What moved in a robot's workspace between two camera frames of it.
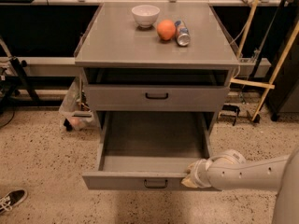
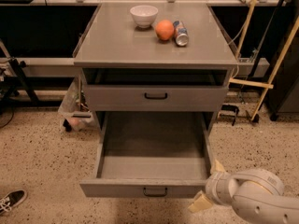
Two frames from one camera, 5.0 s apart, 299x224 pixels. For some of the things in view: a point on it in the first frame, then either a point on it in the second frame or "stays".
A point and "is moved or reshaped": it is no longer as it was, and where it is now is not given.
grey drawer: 149,150 is moved or reshaped
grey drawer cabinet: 130,69 stays
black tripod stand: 18,65 stays
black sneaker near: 12,199 stays
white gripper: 202,173 → 211,186
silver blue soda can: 182,34 stays
